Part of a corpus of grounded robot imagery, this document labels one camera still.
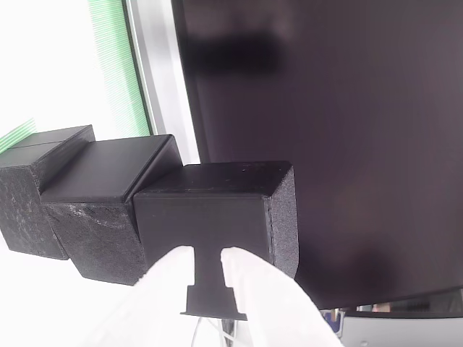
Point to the black cube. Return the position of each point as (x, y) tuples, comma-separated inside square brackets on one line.
[(101, 217), (25, 202), (202, 213)]

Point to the grey metal panel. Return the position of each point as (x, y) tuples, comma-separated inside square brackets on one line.
[(405, 330)]

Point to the black monitor screen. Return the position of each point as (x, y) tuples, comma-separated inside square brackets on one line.
[(325, 144)]

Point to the green striped square marker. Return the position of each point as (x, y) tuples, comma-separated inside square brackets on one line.
[(16, 135)]

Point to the silver monitor stand base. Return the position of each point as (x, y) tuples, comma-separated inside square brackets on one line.
[(148, 68)]

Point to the green striped paper strip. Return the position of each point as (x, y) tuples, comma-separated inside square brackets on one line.
[(119, 65)]

